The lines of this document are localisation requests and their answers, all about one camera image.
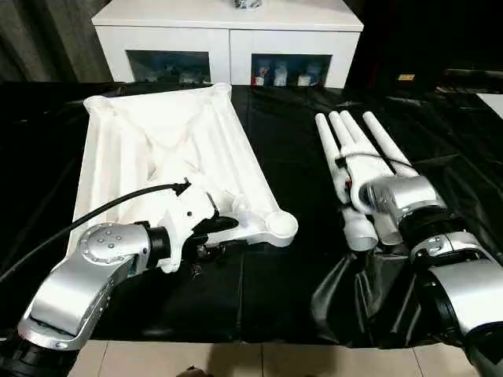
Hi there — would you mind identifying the black plastic cover mat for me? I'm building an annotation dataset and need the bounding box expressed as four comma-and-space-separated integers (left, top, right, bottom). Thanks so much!
0, 80, 503, 350

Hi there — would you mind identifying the white sideboard with glass doors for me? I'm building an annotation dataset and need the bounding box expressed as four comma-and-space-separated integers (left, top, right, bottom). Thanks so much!
90, 0, 365, 88

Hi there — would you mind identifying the white plastic table leg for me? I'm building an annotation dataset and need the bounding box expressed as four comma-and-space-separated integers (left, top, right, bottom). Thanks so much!
340, 111, 384, 156
315, 112, 379, 252
362, 112, 420, 178
329, 111, 402, 247

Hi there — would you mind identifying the grey curtain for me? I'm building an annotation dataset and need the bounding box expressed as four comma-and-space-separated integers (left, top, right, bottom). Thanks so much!
0, 0, 116, 83

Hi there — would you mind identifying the dark bundle of cables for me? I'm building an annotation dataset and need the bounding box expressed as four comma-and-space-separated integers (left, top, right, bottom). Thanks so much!
229, 0, 266, 11

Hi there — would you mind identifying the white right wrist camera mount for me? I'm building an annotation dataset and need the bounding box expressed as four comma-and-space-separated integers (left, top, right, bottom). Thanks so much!
338, 141, 396, 215

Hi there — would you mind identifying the white plastic table top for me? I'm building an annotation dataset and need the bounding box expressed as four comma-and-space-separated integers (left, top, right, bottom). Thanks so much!
72, 82, 299, 249

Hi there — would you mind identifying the white flat board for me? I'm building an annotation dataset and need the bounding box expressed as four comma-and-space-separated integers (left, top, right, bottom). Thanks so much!
477, 92, 503, 119

